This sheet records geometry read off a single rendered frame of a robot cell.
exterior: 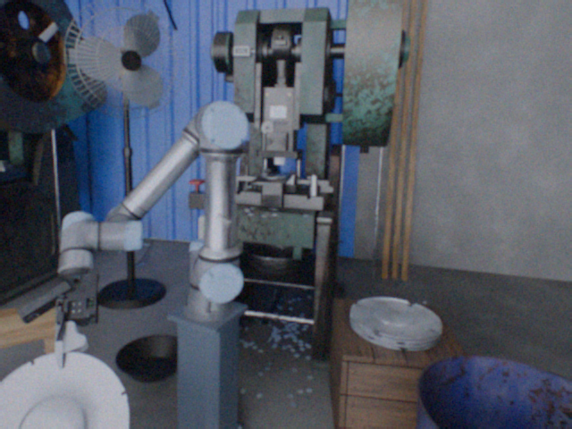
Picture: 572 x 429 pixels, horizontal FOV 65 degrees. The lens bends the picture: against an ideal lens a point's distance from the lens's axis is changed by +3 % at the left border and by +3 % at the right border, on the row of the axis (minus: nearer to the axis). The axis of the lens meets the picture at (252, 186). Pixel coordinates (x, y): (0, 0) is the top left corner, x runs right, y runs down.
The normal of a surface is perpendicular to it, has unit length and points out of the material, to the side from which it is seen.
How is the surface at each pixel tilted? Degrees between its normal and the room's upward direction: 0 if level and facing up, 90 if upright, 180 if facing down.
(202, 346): 90
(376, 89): 115
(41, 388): 55
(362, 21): 82
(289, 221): 90
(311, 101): 90
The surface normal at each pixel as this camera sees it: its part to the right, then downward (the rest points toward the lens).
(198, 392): -0.51, 0.14
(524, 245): -0.24, 0.17
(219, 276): 0.29, 0.30
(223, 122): 0.30, 0.04
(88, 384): 0.11, -0.41
